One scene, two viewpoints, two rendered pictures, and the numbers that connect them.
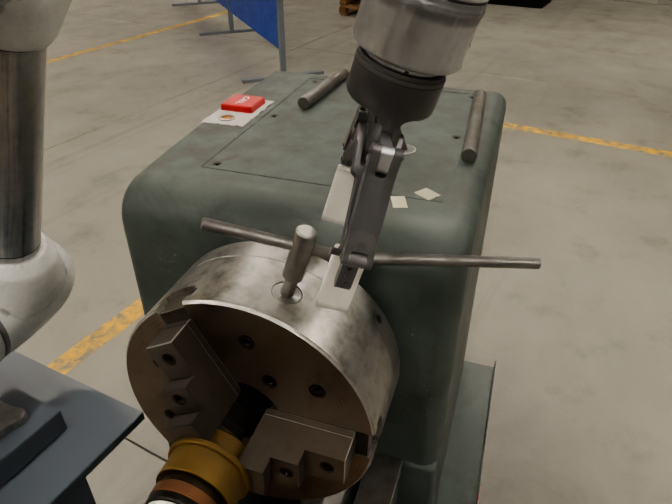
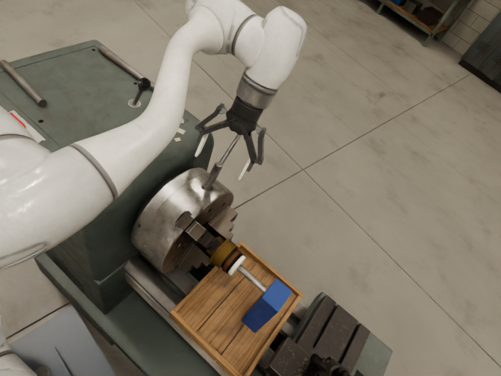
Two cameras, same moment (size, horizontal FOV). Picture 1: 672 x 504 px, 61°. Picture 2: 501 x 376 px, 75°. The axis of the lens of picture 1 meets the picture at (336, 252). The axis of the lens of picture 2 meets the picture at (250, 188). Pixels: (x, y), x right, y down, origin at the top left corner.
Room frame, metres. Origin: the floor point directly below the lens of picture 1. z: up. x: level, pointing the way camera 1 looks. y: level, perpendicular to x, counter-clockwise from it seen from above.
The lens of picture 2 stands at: (0.37, 0.62, 1.96)
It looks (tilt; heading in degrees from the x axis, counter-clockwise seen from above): 49 degrees down; 270
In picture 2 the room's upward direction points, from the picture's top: 25 degrees clockwise
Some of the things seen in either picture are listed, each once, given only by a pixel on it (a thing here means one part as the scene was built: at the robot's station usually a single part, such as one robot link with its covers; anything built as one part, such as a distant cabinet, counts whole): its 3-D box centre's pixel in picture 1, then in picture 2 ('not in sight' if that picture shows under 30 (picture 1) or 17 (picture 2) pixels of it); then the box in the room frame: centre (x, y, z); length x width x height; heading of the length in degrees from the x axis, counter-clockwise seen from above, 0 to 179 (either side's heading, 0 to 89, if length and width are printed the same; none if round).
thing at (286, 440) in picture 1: (309, 449); (224, 221); (0.40, 0.03, 1.08); 0.12 x 0.11 x 0.05; 72
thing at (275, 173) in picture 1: (343, 231); (96, 152); (0.89, -0.01, 1.06); 0.59 x 0.48 x 0.39; 162
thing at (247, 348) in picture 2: not in sight; (240, 304); (0.24, 0.18, 0.88); 0.36 x 0.30 x 0.04; 72
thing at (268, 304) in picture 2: not in sight; (265, 306); (0.18, 0.20, 1.00); 0.08 x 0.06 x 0.23; 72
